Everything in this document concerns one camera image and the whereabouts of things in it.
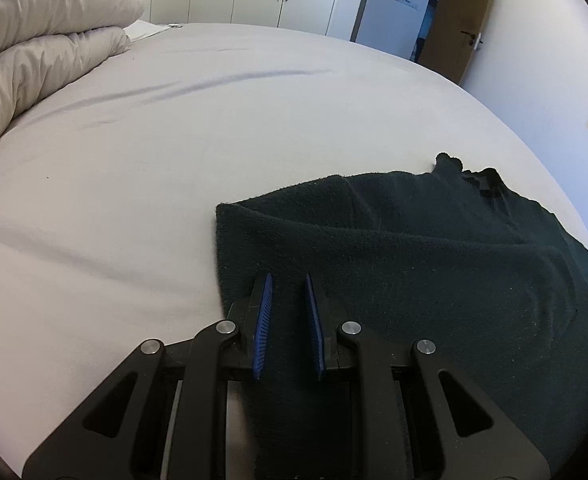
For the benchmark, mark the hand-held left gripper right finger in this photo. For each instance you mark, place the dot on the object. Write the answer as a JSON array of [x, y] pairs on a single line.
[[315, 330]]

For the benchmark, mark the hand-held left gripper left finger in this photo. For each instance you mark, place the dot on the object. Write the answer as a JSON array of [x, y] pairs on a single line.
[[263, 325]]

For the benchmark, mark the dark green knit sweater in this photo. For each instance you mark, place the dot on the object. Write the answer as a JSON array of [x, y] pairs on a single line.
[[424, 270]]

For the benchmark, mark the bed with white sheet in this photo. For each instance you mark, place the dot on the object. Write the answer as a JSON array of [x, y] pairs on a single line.
[[223, 135]]

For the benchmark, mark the white folded cloth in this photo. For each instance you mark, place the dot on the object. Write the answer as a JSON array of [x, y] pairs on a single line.
[[146, 30]]

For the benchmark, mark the white panel door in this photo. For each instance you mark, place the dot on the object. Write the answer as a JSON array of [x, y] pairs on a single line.
[[399, 15]]

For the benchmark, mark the brown wooden door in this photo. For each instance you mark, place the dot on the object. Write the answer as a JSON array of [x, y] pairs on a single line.
[[454, 10]]

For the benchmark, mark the folded white duvet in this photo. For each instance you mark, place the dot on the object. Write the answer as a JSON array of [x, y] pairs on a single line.
[[33, 60]]

